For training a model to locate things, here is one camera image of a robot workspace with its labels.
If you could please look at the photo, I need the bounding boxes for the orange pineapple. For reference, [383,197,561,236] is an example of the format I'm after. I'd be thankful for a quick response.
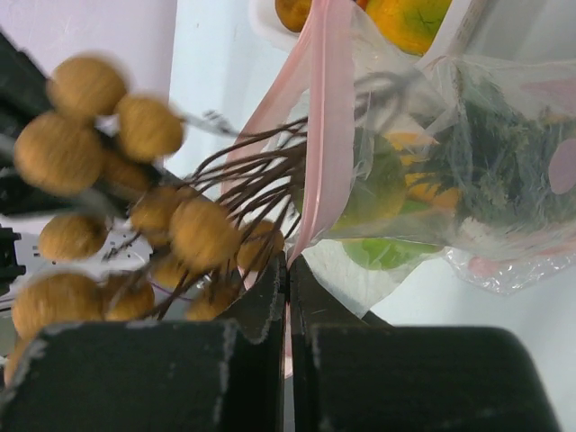
[382,57,575,245]

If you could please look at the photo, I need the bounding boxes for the brown kiwi fruit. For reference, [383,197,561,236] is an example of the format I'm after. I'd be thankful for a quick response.
[274,0,311,33]

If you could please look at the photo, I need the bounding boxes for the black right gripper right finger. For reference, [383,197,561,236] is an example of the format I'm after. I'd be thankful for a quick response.
[289,258,560,431]

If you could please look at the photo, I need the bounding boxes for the white plastic fruit tray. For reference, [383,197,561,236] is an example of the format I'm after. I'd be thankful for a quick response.
[248,0,488,64]

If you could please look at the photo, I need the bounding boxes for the yellow orange mango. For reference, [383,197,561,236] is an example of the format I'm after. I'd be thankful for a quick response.
[332,130,464,230]

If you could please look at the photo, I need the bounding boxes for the clear zip top bag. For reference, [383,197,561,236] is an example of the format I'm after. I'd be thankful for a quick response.
[222,0,576,316]

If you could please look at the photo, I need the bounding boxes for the brown longan bunch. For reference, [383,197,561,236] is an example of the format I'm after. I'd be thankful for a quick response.
[4,53,308,384]

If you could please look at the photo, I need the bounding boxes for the green orange mango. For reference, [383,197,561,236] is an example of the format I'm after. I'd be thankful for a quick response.
[365,0,452,57]

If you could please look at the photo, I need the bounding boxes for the green leaf vegetable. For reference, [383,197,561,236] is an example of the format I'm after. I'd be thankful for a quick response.
[341,197,446,271]

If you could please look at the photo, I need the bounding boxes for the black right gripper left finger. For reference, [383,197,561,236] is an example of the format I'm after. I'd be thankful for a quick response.
[1,257,288,431]

